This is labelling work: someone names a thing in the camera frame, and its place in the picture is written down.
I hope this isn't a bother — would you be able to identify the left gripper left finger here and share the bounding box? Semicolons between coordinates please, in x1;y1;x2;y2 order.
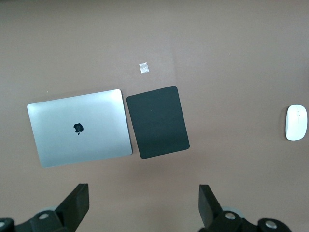
26;183;90;232

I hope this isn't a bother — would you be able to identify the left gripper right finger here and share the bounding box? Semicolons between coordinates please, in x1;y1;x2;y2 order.
198;185;245;232

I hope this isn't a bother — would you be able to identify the white computer mouse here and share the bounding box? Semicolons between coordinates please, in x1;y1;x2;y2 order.
285;104;308;141

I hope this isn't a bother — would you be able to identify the silver laptop with apple logo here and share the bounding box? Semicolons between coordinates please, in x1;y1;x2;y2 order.
26;88;133;169

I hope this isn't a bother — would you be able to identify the black mouse pad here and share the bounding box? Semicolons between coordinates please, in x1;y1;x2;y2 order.
126;85;191;160

